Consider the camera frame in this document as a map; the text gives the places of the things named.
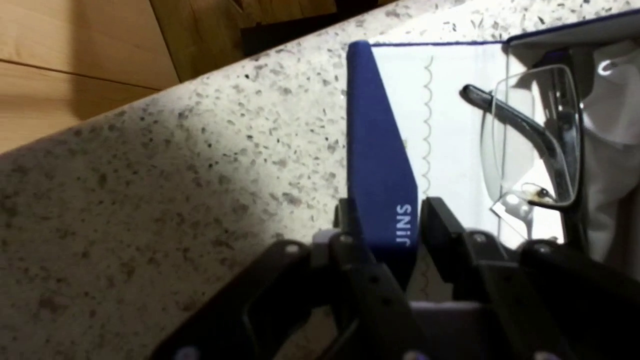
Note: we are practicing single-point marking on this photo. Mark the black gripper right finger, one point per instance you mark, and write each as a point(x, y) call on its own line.
point(537, 302)

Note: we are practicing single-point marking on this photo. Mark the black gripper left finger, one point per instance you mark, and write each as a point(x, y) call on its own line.
point(267, 302)

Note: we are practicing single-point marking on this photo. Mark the blue glasses case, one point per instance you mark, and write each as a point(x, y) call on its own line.
point(410, 134)

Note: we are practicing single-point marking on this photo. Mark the rimless eyeglasses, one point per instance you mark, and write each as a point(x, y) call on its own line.
point(533, 153)

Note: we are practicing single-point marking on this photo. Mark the lower wooden cabinet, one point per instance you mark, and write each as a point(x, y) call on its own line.
point(148, 77)

